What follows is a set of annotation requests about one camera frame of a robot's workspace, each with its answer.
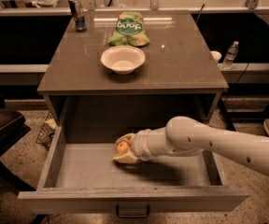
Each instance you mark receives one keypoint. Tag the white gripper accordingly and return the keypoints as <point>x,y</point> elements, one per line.
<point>139,146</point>

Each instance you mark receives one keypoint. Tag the orange fruit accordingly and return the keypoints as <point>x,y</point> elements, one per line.
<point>122,146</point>

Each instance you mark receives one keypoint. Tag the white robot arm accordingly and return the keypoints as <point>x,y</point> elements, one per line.
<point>184,137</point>

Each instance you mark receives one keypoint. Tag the open grey top drawer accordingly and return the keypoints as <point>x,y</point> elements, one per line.
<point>80,176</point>

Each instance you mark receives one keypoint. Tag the grey cabinet counter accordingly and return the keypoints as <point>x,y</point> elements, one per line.
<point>176,61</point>

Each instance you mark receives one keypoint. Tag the white bowl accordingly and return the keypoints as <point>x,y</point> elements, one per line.
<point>123,60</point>

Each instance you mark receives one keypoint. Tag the green chip bag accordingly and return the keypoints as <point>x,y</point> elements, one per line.
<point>130,30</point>

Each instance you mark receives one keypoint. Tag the dark chair at left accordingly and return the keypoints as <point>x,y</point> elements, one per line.
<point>12,130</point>

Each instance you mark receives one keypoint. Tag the white paper cup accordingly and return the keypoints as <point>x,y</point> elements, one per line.
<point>216,55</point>

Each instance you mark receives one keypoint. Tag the clear water bottle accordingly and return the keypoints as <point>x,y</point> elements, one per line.
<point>230,56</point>

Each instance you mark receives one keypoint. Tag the black drawer handle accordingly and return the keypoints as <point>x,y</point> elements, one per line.
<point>138,212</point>

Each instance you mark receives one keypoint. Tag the wire basket on floor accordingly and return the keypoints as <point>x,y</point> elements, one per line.
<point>47,132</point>

